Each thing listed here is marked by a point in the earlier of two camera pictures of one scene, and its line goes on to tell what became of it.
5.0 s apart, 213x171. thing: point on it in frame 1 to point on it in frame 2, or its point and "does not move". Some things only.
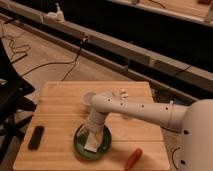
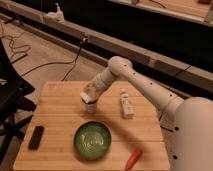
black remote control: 36,137 does not move
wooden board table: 51,145 does not move
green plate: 103,147 does not move
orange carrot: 136,155 does not move
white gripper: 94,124 to 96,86
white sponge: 92,142 to 86,97
